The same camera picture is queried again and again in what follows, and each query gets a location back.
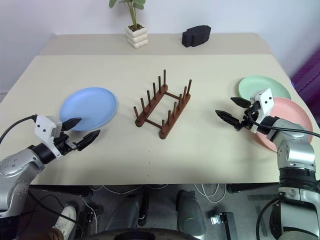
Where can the dark rounded shape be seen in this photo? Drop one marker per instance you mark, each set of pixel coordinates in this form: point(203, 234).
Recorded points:
point(130, 210)
point(190, 212)

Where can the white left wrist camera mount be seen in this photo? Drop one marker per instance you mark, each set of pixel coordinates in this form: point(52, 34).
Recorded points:
point(43, 127)

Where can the pink plate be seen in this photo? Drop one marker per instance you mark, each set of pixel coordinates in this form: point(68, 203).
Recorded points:
point(290, 112)

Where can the green plate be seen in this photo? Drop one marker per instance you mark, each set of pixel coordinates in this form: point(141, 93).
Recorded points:
point(252, 85)

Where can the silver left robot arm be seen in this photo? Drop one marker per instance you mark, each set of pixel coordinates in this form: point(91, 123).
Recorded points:
point(15, 165)

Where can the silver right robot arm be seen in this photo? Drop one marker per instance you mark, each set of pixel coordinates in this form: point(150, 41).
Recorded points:
point(297, 150)

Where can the green leafy plant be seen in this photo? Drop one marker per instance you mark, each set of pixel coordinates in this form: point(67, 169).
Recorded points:
point(133, 15)

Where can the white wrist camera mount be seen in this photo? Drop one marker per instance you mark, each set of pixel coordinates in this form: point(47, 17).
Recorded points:
point(265, 100)
point(43, 127)

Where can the blue plate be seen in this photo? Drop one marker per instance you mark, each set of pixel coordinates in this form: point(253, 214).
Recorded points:
point(92, 105)

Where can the dark wooden dish rack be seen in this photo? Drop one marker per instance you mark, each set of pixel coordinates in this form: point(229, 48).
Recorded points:
point(151, 105)

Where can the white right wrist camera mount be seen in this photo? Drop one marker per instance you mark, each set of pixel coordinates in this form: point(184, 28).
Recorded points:
point(265, 100)

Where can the black foam block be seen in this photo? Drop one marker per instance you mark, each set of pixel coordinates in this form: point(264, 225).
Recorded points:
point(196, 36)

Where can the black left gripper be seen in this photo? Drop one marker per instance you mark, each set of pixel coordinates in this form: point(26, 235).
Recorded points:
point(63, 143)

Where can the purple object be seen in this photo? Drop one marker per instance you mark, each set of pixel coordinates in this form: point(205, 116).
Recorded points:
point(310, 75)

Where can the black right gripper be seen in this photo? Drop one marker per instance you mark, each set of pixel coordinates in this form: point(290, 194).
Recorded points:
point(247, 122)

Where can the black metal floor bracket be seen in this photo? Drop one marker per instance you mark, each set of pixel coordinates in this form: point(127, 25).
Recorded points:
point(90, 217)
point(225, 225)

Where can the white bubbled plant pot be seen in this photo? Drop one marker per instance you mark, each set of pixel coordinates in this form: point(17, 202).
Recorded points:
point(137, 37)

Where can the beige table mat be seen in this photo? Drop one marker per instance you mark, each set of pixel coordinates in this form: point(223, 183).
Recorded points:
point(200, 155)

